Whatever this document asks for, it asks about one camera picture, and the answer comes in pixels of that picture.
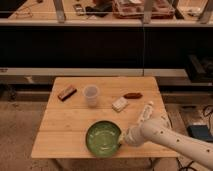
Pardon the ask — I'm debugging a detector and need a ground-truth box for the brown sausage toy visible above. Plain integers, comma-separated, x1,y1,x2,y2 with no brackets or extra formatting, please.
124,93,142,99

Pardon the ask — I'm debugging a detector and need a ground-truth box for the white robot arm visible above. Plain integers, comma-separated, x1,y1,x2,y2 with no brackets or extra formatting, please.
118,117,213,170

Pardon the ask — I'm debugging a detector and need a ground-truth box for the white ridged block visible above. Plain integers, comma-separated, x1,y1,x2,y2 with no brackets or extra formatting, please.
112,97,128,112

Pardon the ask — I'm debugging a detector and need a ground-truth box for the green ceramic bowl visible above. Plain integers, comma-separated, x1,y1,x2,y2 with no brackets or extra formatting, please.
85,121,121,158

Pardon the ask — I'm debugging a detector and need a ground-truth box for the white tube bottle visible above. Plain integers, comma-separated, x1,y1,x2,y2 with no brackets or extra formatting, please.
137,101,154,123

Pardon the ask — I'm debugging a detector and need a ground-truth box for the wicker tray on shelf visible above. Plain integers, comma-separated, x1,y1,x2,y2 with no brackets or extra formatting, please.
112,0,175,19

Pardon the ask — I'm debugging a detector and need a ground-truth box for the black power box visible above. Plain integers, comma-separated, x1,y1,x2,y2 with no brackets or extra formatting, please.
187,125,213,143

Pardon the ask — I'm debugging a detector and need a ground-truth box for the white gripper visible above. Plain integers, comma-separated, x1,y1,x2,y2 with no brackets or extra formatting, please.
118,125,145,147

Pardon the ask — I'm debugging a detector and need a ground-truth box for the black floor cable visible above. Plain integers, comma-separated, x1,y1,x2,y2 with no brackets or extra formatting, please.
176,105,213,171

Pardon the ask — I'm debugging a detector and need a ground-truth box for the wooden folding table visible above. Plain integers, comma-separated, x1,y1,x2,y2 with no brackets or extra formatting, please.
30,76,181,160

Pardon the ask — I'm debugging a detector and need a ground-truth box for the brown rectangular block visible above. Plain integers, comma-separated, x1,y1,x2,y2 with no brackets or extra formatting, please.
58,86,77,101

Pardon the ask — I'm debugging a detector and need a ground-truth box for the clear plastic cup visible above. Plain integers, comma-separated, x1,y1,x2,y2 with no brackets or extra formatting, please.
83,85,99,107

